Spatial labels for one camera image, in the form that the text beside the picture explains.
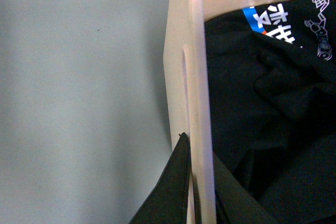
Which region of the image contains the beige plastic laundry hamper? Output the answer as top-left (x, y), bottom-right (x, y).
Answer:
top-left (163, 0), bottom-right (290, 223)

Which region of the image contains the black printed t-shirt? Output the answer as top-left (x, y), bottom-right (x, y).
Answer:
top-left (205, 0), bottom-right (335, 223)

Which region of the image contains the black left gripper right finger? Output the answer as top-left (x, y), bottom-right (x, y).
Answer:
top-left (213, 155), bottom-right (278, 224)

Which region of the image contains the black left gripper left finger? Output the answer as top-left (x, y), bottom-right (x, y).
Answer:
top-left (130, 132), bottom-right (191, 224)

